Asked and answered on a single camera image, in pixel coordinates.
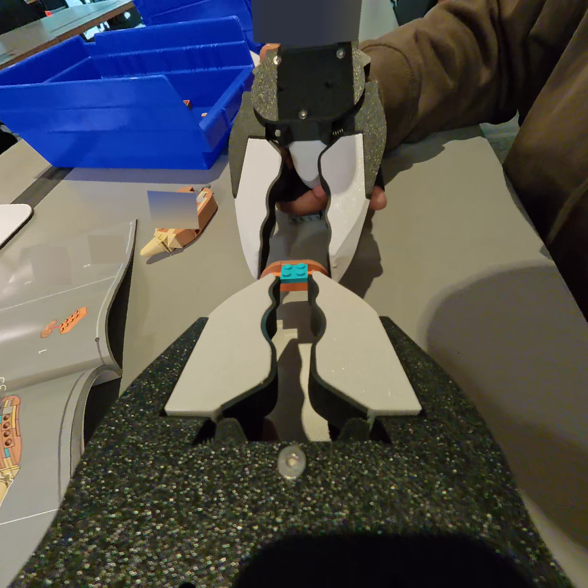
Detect brown tan brick-built model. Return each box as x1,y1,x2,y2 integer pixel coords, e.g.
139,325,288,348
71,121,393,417
140,186,219,258

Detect person's right forearm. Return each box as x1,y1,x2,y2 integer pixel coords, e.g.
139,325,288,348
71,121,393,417
358,0,588,153

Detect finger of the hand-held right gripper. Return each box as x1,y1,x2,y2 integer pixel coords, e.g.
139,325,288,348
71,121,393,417
234,137,283,280
317,131,370,282

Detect grey desk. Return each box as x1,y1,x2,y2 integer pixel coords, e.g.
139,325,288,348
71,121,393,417
0,124,588,588

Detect person's right hand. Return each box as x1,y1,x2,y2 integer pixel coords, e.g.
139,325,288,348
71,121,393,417
276,186,330,215

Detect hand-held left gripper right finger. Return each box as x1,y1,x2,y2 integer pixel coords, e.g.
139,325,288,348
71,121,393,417
309,272,422,419

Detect white board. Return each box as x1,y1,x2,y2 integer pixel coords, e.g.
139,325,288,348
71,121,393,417
0,203,34,251

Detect long wooden table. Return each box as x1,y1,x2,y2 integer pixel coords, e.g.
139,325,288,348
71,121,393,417
0,0,134,70

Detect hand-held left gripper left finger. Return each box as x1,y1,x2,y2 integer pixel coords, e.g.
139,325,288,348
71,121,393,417
164,276,280,419

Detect blue plastic bin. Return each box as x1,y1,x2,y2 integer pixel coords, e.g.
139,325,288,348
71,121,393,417
0,16,255,170

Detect stack of blue bins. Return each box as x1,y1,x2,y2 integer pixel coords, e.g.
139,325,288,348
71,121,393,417
133,0,265,51

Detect grey open instruction booklet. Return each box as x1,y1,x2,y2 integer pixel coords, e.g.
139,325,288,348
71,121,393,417
0,220,138,526

